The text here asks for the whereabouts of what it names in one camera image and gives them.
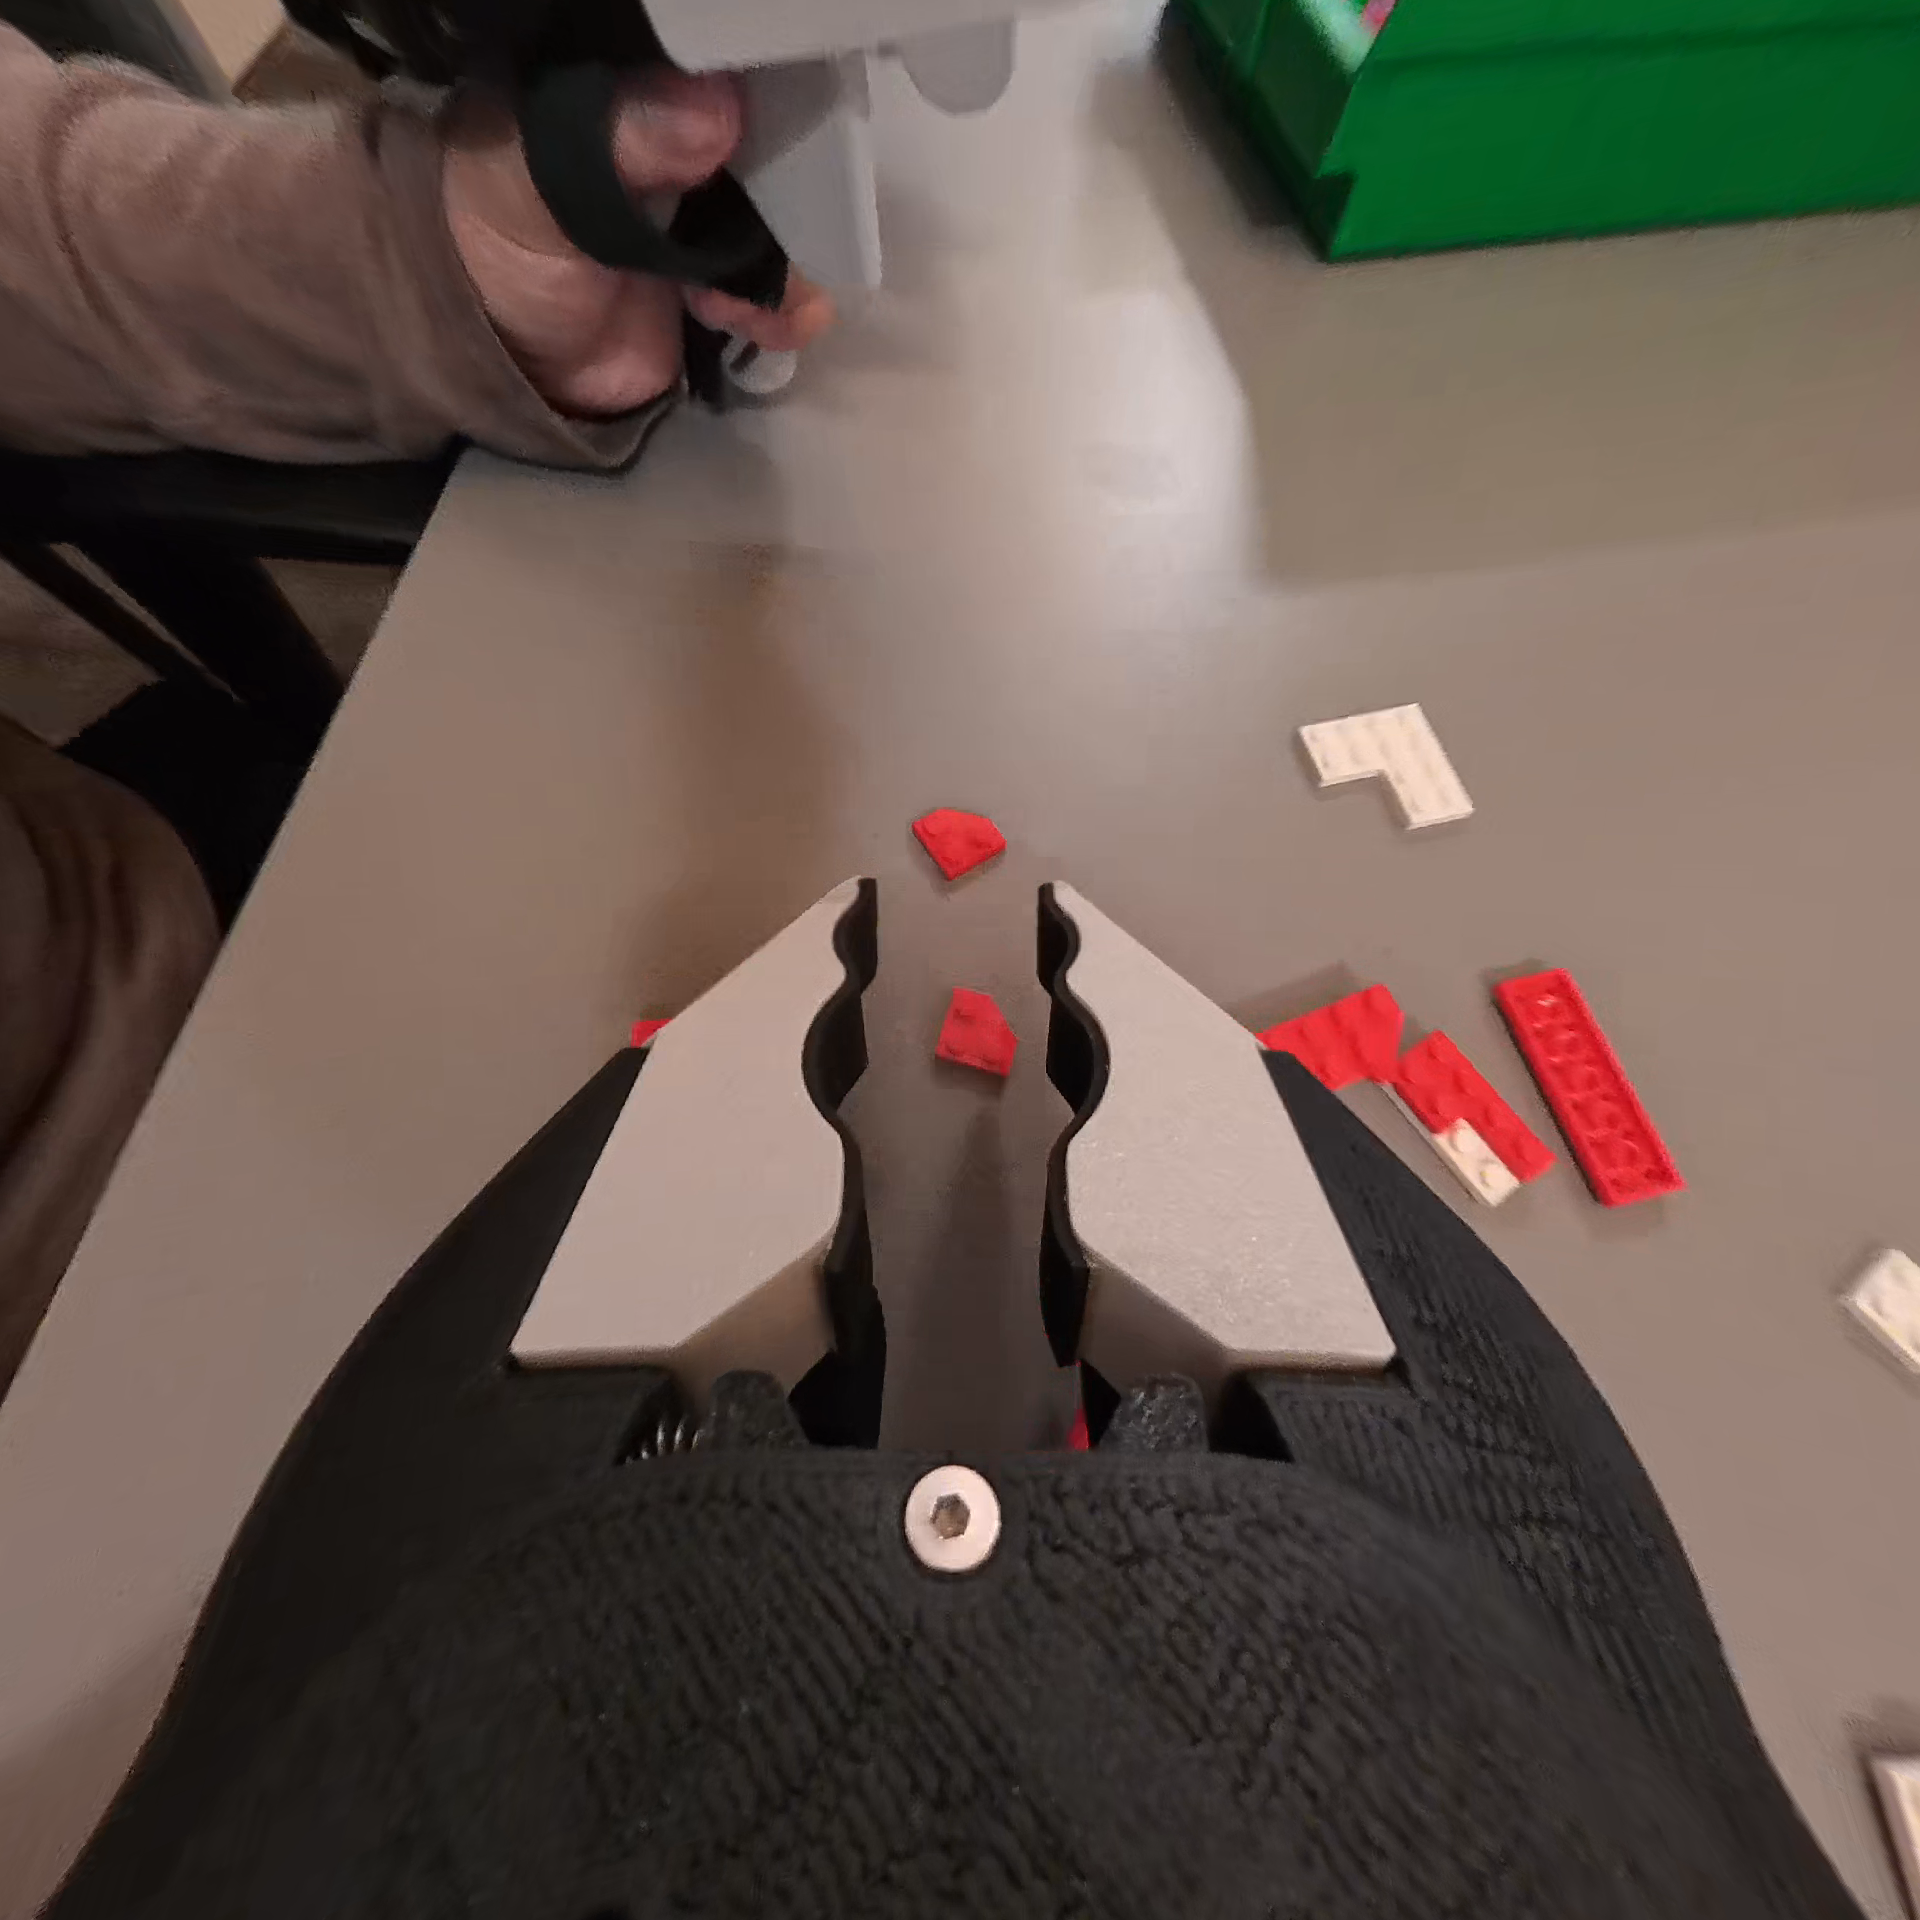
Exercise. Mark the small white lego plate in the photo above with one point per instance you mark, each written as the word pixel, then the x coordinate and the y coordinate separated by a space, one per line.
pixel 1892 1304
pixel 1903 1823

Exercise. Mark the person's left forearm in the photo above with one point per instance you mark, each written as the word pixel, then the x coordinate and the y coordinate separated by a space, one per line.
pixel 224 254

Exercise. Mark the large green plastic bin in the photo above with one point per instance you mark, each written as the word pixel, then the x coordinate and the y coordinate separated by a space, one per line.
pixel 1574 134

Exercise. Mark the person's left hand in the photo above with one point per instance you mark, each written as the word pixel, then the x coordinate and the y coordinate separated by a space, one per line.
pixel 555 315

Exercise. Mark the black chair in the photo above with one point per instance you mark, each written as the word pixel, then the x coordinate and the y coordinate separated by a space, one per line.
pixel 224 511

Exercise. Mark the long red lego plate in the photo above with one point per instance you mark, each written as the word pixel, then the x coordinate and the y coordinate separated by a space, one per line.
pixel 1591 1088

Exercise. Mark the person's leg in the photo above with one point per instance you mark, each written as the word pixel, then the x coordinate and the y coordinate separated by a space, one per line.
pixel 74 975

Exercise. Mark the white L-shaped lego plate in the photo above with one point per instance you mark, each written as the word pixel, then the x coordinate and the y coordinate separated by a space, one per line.
pixel 1410 758

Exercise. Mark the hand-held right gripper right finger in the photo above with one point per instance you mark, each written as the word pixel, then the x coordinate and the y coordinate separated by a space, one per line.
pixel 1201 1185

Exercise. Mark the small red wedge lego plate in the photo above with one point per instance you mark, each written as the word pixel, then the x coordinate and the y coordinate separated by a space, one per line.
pixel 974 1032
pixel 957 843

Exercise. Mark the long red and white lego assembly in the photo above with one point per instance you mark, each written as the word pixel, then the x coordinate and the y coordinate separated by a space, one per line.
pixel 1440 1088

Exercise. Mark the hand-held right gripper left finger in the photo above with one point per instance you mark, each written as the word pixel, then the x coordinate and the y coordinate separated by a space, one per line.
pixel 704 1185

